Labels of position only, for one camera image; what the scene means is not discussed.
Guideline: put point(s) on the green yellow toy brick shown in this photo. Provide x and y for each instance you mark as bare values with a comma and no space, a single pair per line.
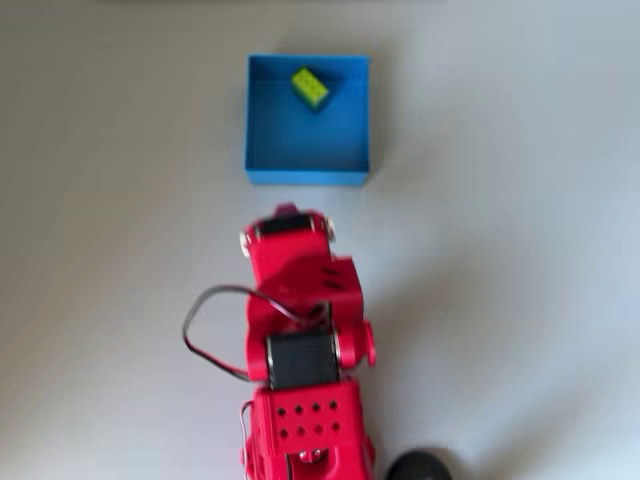
310,87

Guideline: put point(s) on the red robot arm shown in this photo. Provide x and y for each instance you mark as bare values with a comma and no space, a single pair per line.
310,360

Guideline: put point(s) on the blue box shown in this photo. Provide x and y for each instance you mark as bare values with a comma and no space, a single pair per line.
307,145

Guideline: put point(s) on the black round object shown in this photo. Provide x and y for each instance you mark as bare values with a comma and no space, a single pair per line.
419,466

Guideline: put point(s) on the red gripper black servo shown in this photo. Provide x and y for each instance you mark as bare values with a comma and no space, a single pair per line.
286,247

